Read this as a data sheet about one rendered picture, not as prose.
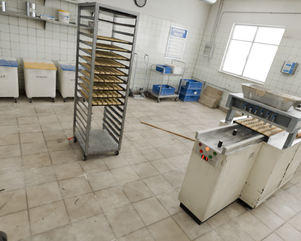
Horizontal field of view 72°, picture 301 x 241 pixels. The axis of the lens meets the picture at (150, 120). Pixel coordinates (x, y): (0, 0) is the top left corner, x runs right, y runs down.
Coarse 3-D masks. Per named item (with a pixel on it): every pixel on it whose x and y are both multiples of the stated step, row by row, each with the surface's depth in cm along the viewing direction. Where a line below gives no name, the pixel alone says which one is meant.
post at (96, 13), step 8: (96, 8) 195; (96, 16) 198; (96, 24) 201; (96, 32) 203; (88, 96) 229; (88, 104) 231; (88, 112) 234; (88, 120) 238; (88, 128) 242; (88, 136) 247
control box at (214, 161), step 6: (198, 144) 186; (204, 144) 180; (198, 150) 186; (204, 150) 181; (210, 150) 176; (216, 150) 173; (204, 156) 182; (216, 156) 172; (210, 162) 178; (216, 162) 173
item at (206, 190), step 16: (224, 144) 186; (256, 144) 202; (192, 160) 197; (224, 160) 171; (240, 160) 192; (192, 176) 199; (208, 176) 185; (224, 176) 183; (240, 176) 211; (192, 192) 202; (208, 192) 186; (224, 192) 200; (240, 192) 234; (192, 208) 204; (208, 208) 191
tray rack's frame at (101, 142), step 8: (80, 8) 241; (104, 8) 239; (112, 8) 202; (120, 8) 206; (80, 16) 244; (96, 40) 267; (104, 128) 326; (80, 136) 291; (96, 136) 299; (104, 136) 303; (80, 144) 272; (96, 144) 279; (104, 144) 282; (112, 144) 286; (88, 152) 258; (96, 152) 262; (104, 152) 269
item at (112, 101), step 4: (84, 92) 269; (92, 100) 247; (96, 100) 250; (100, 100) 253; (104, 100) 257; (108, 100) 262; (112, 100) 259; (116, 100) 262; (92, 104) 239; (96, 104) 239; (100, 104) 242; (104, 104) 245; (108, 104) 248; (112, 104) 252
